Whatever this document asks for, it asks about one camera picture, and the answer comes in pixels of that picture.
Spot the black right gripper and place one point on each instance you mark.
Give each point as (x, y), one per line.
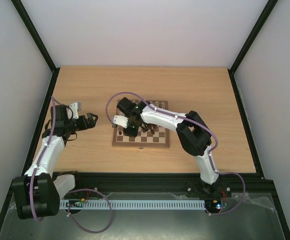
(131, 130)

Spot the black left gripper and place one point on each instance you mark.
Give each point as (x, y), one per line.
(91, 124)

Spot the wooden chess board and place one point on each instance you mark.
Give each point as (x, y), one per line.
(160, 139)

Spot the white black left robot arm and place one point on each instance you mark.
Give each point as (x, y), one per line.
(36, 194)

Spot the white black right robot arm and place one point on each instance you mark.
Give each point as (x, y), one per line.
(192, 132)

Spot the pile of dark chess pieces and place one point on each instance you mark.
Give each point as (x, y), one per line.
(149, 127)

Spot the row of white chess pieces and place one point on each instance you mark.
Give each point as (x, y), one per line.
(158, 103)

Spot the left controller board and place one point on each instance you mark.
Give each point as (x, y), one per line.
(76, 203)

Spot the controller board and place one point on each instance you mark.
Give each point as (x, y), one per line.
(216, 204)
(76, 203)

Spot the right controller board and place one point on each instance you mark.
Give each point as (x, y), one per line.
(216, 204)

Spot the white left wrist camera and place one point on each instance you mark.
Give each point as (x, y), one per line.
(73, 110)

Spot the white slotted cable duct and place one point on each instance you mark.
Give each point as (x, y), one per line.
(140, 205)

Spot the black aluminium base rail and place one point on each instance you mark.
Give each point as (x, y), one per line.
(188, 184)

